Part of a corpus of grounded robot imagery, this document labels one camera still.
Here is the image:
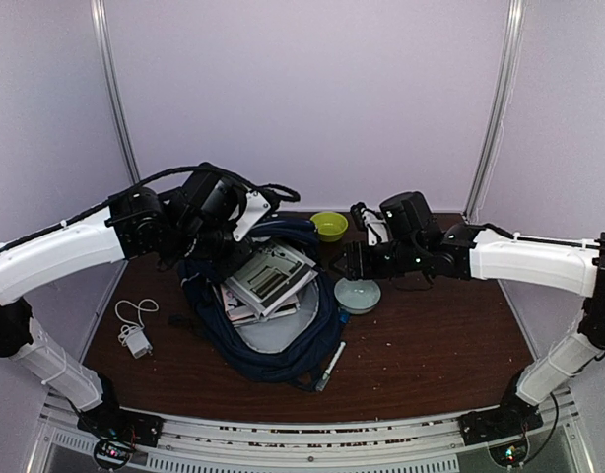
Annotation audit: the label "black white photo magazine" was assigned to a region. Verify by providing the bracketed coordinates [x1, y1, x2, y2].
[225, 239, 318, 316]

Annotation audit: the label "white book pink flowers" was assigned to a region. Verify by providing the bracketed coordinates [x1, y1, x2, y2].
[220, 285, 300, 326]

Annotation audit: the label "navy blue student backpack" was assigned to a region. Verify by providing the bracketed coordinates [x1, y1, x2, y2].
[168, 216, 352, 393]

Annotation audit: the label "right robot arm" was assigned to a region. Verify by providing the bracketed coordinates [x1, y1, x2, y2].
[329, 191, 605, 445]

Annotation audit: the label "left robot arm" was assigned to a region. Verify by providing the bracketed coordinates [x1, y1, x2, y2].
[0, 163, 301, 445]

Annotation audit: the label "pale blue ceramic bowl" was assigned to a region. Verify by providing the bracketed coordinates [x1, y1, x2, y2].
[334, 278, 381, 315]

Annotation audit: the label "lime green bowl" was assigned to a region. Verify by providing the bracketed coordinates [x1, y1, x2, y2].
[310, 212, 349, 243]

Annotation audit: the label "white green marker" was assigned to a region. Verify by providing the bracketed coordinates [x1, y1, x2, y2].
[315, 341, 347, 392]

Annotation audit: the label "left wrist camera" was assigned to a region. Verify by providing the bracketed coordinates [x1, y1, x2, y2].
[232, 191, 270, 242]

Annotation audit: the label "white charger with cable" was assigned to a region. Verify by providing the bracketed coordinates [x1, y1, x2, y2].
[114, 299, 160, 359]

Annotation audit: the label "aluminium front rail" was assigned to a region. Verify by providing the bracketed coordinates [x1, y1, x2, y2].
[26, 386, 594, 473]

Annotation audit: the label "left aluminium corner post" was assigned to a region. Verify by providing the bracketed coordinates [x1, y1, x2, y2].
[90, 0, 141, 183]

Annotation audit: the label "aluminium corner post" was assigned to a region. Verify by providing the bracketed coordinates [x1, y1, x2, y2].
[90, 0, 141, 183]
[463, 0, 527, 222]

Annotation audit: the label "right aluminium corner post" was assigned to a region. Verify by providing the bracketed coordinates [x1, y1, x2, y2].
[463, 0, 527, 222]

